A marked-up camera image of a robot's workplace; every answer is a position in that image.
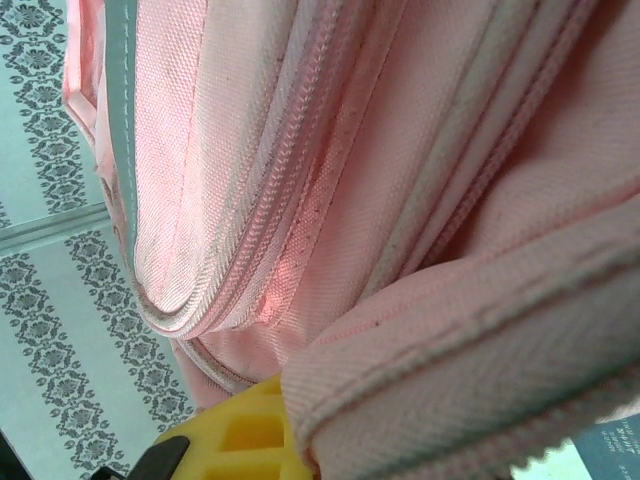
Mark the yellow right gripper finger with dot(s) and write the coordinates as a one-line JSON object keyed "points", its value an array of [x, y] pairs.
{"points": [[240, 430]]}

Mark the pink backpack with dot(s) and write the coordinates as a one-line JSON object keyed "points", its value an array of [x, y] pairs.
{"points": [[400, 150]]}

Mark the teal book with barcode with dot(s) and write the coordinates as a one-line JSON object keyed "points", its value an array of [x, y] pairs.
{"points": [[615, 450]]}

